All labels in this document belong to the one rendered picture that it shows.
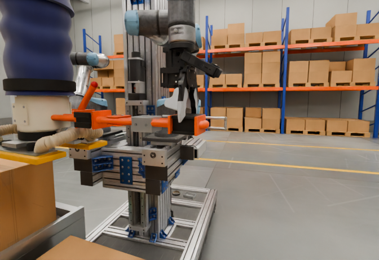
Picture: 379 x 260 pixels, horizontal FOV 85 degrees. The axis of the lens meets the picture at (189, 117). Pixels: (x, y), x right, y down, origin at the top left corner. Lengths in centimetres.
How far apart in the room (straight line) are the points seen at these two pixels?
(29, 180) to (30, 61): 64
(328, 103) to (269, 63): 298
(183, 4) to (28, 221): 121
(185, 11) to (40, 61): 53
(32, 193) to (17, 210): 9
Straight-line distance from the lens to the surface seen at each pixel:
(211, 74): 54
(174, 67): 56
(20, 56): 90
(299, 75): 799
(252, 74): 782
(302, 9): 985
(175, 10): 60
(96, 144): 91
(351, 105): 983
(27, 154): 83
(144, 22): 71
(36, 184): 134
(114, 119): 68
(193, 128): 54
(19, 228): 137
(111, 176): 148
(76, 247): 131
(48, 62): 88
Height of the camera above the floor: 127
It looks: 6 degrees down
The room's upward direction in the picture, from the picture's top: straight up
